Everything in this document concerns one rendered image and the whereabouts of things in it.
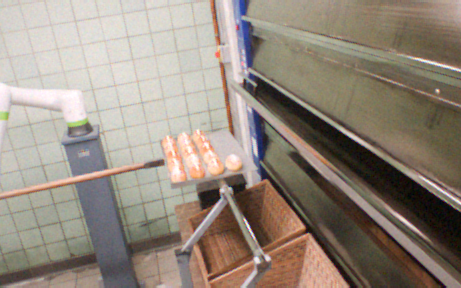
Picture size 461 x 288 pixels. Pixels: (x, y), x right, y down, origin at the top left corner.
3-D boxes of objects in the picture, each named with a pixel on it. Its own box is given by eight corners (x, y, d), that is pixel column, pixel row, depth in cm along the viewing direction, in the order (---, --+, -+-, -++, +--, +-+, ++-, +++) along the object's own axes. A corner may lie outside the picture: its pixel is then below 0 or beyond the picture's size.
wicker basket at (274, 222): (273, 220, 261) (267, 177, 251) (312, 278, 209) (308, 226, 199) (190, 241, 252) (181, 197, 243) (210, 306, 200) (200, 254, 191)
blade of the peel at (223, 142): (171, 189, 180) (170, 183, 179) (159, 144, 231) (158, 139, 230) (258, 169, 186) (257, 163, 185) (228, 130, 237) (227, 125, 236)
